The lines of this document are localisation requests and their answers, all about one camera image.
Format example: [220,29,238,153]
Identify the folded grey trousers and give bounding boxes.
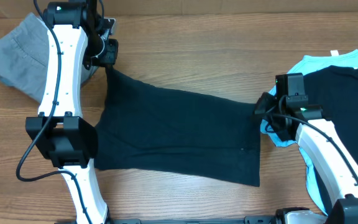
[0,12,101,103]

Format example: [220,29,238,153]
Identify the black t-shirt in pile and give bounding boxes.
[278,59,358,215]

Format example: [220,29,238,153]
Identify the light blue t-shirt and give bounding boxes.
[259,49,358,215]

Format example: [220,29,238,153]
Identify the black t-shirt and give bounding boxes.
[278,59,358,215]
[94,68,260,187]

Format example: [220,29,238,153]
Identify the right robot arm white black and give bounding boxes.
[254,73,358,224]

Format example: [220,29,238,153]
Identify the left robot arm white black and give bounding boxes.
[16,0,118,223]

